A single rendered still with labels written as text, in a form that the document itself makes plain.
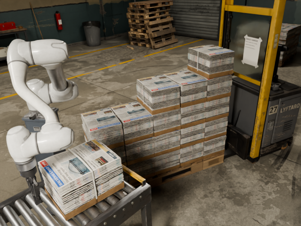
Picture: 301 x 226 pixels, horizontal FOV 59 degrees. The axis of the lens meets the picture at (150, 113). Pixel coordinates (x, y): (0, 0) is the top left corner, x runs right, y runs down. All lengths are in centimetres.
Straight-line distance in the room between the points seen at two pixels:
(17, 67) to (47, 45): 20
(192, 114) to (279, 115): 105
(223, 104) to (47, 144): 194
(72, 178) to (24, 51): 73
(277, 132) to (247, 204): 99
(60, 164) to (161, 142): 124
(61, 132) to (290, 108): 262
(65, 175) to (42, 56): 66
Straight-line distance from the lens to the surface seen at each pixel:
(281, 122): 332
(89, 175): 146
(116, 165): 153
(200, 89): 255
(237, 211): 270
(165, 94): 235
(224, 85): 271
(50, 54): 159
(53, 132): 130
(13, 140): 130
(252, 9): 288
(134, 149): 246
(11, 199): 182
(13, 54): 162
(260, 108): 291
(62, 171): 151
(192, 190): 283
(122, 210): 158
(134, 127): 235
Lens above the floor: 192
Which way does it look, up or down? 27 degrees down
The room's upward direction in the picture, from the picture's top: 2 degrees counter-clockwise
